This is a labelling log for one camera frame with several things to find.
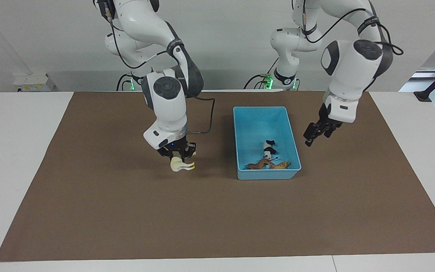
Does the cream horse toy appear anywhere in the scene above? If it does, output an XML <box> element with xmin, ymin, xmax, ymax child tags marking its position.
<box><xmin>170</xmin><ymin>156</ymin><xmax>196</xmax><ymax>173</ymax></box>

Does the black white panda toy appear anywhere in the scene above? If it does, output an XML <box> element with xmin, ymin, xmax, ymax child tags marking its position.
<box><xmin>262</xmin><ymin>139</ymin><xmax>278</xmax><ymax>159</ymax></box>

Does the brown lion toy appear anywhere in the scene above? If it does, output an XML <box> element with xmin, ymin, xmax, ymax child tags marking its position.
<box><xmin>245</xmin><ymin>158</ymin><xmax>275</xmax><ymax>170</ymax></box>

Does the light blue storage box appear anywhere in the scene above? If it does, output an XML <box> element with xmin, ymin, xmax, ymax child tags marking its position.
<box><xmin>233</xmin><ymin>106</ymin><xmax>302</xmax><ymax>180</ymax></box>

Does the white socket box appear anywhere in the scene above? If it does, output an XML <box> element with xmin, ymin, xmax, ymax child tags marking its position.
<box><xmin>13</xmin><ymin>73</ymin><xmax>55</xmax><ymax>92</ymax></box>

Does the brown table mat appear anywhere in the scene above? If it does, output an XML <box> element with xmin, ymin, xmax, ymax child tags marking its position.
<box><xmin>0</xmin><ymin>91</ymin><xmax>435</xmax><ymax>262</ymax></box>

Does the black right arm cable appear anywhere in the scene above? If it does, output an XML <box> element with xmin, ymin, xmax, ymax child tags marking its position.
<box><xmin>102</xmin><ymin>0</ymin><xmax>216</xmax><ymax>135</ymax></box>

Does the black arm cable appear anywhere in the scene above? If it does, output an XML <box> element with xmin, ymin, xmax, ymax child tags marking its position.
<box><xmin>102</xmin><ymin>0</ymin><xmax>216</xmax><ymax>135</ymax></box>
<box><xmin>301</xmin><ymin>7</ymin><xmax>404</xmax><ymax>56</ymax></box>

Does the black base cable bundle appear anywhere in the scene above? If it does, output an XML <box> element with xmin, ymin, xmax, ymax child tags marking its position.
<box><xmin>244</xmin><ymin>57</ymin><xmax>278</xmax><ymax>90</ymax></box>
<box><xmin>116</xmin><ymin>74</ymin><xmax>133</xmax><ymax>91</ymax></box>

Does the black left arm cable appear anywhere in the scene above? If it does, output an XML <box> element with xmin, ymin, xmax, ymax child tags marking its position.
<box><xmin>301</xmin><ymin>7</ymin><xmax>404</xmax><ymax>56</ymax></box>

